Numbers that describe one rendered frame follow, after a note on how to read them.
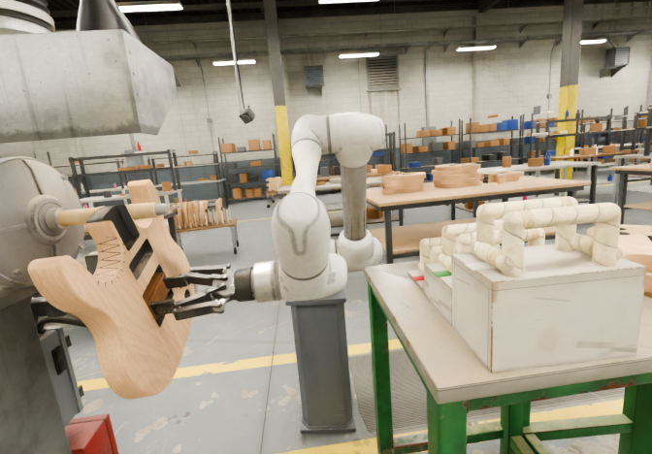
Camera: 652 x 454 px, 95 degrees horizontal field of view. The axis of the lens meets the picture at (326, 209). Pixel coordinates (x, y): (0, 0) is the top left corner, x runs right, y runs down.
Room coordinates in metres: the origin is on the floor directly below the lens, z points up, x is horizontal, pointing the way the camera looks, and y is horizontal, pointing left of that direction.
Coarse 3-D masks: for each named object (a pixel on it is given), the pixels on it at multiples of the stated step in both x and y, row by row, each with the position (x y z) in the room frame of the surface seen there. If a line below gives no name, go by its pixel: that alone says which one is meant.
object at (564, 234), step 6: (558, 228) 0.58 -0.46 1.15; (564, 228) 0.57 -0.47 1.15; (570, 228) 0.56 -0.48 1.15; (558, 234) 0.58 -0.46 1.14; (564, 234) 0.57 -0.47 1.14; (570, 234) 0.56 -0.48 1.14; (558, 240) 0.58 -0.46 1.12; (564, 240) 0.57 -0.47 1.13; (558, 246) 0.58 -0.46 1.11; (564, 246) 0.57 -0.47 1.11
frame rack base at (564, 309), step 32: (544, 256) 0.55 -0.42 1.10; (576, 256) 0.54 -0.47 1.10; (480, 288) 0.50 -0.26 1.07; (512, 288) 0.46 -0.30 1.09; (544, 288) 0.47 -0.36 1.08; (576, 288) 0.47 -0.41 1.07; (608, 288) 0.47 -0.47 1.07; (640, 288) 0.47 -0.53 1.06; (480, 320) 0.50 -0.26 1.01; (512, 320) 0.46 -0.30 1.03; (544, 320) 0.47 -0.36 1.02; (576, 320) 0.47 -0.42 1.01; (608, 320) 0.47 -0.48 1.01; (480, 352) 0.49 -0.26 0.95; (512, 352) 0.46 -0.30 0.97; (544, 352) 0.47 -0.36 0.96; (576, 352) 0.47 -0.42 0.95; (608, 352) 0.47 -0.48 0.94
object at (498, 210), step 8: (528, 200) 0.58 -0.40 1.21; (536, 200) 0.57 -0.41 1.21; (544, 200) 0.57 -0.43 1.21; (552, 200) 0.57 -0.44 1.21; (560, 200) 0.57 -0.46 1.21; (568, 200) 0.57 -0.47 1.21; (480, 208) 0.57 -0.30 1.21; (488, 208) 0.56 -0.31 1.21; (496, 208) 0.56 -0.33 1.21; (504, 208) 0.56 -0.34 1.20; (512, 208) 0.56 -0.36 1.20; (520, 208) 0.56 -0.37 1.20; (528, 208) 0.56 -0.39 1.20; (536, 208) 0.56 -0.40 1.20; (544, 208) 0.56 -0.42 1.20; (496, 216) 0.56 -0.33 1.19
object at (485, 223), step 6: (480, 216) 0.56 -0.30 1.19; (486, 216) 0.56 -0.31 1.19; (492, 216) 0.56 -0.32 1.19; (480, 222) 0.56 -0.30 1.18; (486, 222) 0.56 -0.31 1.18; (492, 222) 0.56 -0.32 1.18; (480, 228) 0.56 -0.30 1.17; (486, 228) 0.56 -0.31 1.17; (492, 228) 0.56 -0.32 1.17; (480, 234) 0.56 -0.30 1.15; (486, 234) 0.56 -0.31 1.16; (492, 234) 0.56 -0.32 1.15; (480, 240) 0.56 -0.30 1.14; (486, 240) 0.56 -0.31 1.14; (492, 240) 0.56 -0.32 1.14
